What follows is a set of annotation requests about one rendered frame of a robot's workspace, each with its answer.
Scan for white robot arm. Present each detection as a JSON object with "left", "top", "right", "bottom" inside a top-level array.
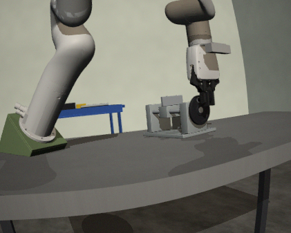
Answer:
[{"left": 15, "top": 0, "right": 231, "bottom": 143}]

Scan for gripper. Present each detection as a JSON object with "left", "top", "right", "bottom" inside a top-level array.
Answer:
[{"left": 186, "top": 44, "right": 220, "bottom": 106}]

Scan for grey clamp slide with handwheel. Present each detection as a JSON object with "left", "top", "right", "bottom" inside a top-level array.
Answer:
[{"left": 143, "top": 95, "right": 216, "bottom": 138}]

